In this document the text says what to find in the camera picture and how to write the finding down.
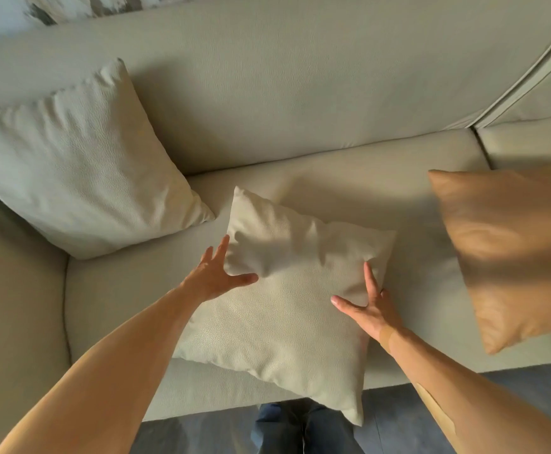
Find person's right hand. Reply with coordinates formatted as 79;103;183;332
330;261;405;348

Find person's left hand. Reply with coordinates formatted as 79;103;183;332
180;235;260;306

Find cream leather cushion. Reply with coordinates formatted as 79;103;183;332
0;57;215;260
173;185;397;427

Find tan leather cushion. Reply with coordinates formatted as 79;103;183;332
427;158;551;356

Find beige leather sofa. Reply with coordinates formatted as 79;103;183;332
0;0;551;424

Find long tan forearm tape strip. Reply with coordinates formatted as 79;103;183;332
412;381;458;438

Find person's left forearm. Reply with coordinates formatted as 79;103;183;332
0;284;205;454

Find person's right forearm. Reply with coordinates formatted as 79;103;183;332
380;325;551;454

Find person's blue jeans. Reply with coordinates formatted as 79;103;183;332
250;397;366;454

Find tan wrist adhesive bandage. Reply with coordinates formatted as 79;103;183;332
378;324;399;355

